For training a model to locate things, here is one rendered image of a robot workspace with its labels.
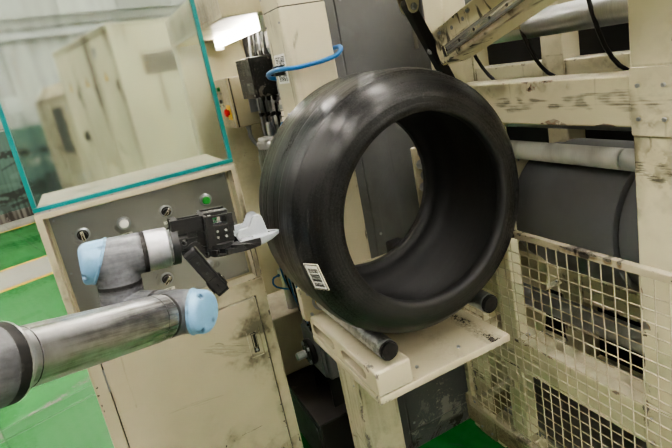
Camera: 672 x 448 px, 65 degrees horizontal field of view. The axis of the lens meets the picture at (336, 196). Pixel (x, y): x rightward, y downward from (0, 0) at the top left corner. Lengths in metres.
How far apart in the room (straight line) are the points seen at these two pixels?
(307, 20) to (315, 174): 0.52
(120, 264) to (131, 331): 0.20
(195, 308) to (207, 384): 0.90
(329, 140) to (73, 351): 0.54
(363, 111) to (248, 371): 1.06
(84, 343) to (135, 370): 0.96
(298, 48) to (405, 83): 0.39
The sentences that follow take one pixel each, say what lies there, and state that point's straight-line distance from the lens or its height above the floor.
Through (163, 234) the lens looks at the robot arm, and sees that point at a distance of 1.00.
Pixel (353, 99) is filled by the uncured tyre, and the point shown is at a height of 1.43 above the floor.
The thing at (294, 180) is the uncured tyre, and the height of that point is 1.30.
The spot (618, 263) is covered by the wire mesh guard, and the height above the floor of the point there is 1.00.
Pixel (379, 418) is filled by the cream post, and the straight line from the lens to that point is 1.73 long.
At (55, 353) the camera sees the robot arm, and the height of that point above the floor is 1.24.
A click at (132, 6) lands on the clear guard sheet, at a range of 1.60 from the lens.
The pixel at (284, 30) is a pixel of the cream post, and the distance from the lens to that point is 1.35.
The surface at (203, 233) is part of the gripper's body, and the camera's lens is 1.02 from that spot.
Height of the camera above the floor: 1.51
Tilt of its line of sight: 14 degrees down
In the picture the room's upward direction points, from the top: 11 degrees counter-clockwise
